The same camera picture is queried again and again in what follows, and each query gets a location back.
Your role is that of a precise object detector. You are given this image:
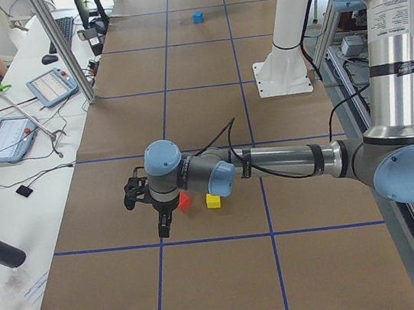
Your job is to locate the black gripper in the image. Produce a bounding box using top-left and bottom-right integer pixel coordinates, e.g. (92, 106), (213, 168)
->
(152, 196), (179, 238)

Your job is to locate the far blue teach pendant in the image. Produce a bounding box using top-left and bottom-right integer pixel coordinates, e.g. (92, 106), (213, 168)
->
(26, 67), (79, 108)

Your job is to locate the near blue teach pendant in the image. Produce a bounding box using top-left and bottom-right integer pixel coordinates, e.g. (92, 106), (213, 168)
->
(0, 116), (37, 163)

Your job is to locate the green handled reacher stick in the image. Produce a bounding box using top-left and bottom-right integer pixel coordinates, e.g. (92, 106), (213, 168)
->
(0, 82), (65, 159)

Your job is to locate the black keyboard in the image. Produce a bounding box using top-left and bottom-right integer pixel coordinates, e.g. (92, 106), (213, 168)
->
(55, 16), (74, 50)

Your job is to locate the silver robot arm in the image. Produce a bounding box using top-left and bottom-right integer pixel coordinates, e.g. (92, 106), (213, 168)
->
(144, 0), (414, 237)

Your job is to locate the aluminium frame post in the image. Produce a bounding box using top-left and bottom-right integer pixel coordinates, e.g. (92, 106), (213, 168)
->
(28, 0), (95, 105)

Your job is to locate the black computer mouse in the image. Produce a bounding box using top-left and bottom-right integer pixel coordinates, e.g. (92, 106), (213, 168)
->
(41, 54), (59, 65)

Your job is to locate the yellow block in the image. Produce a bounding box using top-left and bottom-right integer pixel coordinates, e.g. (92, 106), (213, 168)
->
(205, 193), (222, 209)

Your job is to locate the blue teach pendant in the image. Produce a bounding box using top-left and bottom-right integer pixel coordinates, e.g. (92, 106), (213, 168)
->
(26, 67), (79, 108)
(0, 116), (37, 163)

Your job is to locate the white pedestal column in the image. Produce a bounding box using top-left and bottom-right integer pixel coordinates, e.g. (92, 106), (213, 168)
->
(252, 0), (313, 98)

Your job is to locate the blue block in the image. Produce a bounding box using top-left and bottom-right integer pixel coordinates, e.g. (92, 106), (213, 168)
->
(192, 11), (204, 24)

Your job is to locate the red block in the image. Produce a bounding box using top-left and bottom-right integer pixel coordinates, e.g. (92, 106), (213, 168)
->
(178, 191), (192, 212)

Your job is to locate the small black square pad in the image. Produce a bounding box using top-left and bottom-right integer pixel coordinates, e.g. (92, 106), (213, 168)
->
(15, 185), (33, 198)

